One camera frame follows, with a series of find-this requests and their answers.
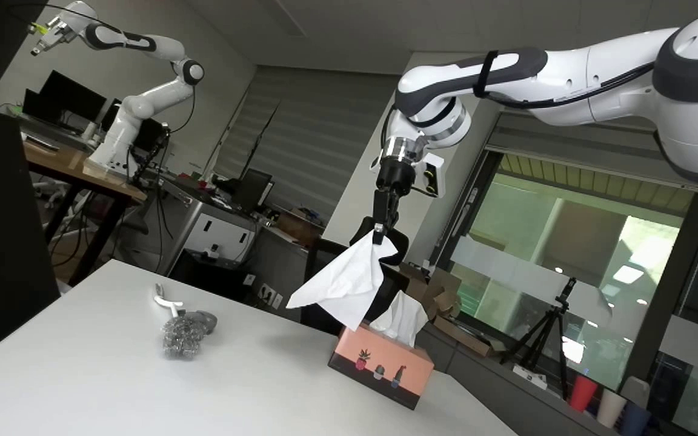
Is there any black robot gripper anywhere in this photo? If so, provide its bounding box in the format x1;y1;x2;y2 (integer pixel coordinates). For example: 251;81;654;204
373;137;419;235

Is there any white main robot arm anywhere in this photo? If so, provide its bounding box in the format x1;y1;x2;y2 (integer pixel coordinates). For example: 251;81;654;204
370;18;698;238

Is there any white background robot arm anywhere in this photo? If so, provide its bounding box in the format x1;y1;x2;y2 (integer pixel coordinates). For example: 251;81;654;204
32;0;207;175

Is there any open cardboard box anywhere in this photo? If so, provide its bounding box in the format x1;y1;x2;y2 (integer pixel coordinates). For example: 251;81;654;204
407;268;494;356

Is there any white next tissue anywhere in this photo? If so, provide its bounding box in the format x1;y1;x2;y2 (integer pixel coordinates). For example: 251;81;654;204
370;290;430;345

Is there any pink tissue box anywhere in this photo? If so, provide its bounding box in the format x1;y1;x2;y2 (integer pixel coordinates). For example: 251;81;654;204
328;327;434;408

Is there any grey steel scrubber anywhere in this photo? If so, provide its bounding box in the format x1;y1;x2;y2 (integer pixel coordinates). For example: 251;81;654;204
154;285;219;360

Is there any red cup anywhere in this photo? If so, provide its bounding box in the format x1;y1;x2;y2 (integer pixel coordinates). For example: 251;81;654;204
568;376;600;412

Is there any wooden desk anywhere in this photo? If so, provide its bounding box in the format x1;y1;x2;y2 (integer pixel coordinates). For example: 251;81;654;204
24;137;149;282

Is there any black computer monitor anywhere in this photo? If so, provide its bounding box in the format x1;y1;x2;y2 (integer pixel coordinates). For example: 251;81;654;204
21;69;106;132

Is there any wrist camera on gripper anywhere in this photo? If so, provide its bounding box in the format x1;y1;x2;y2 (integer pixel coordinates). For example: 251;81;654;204
414;152;444;199

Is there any black camera tripod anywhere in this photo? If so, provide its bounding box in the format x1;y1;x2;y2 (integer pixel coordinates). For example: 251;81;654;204
501;279;574;373

